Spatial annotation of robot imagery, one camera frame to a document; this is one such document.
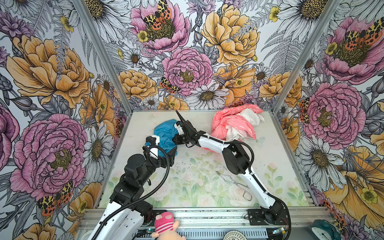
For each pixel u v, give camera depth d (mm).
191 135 836
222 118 1037
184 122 844
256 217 741
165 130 1020
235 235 676
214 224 742
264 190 646
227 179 872
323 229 661
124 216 479
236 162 647
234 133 917
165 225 665
